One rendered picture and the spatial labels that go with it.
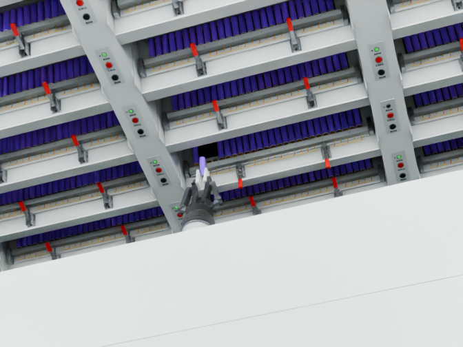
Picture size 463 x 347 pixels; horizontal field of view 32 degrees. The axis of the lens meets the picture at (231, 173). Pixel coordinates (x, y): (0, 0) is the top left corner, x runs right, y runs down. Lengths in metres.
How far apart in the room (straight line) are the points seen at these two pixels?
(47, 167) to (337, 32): 0.96
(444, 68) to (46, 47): 1.09
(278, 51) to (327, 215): 1.39
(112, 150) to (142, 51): 0.32
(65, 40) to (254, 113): 0.57
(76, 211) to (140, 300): 1.78
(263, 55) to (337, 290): 1.49
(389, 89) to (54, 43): 0.92
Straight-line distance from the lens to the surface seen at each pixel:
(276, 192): 2.62
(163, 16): 2.17
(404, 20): 2.23
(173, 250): 0.90
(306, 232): 0.87
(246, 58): 2.24
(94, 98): 2.34
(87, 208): 2.62
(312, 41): 2.23
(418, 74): 2.35
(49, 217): 2.67
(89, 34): 2.20
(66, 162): 2.50
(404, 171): 2.52
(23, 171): 2.56
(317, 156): 2.47
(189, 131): 2.39
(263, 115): 2.35
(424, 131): 2.46
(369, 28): 2.20
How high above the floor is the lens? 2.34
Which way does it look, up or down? 40 degrees down
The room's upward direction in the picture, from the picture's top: 21 degrees counter-clockwise
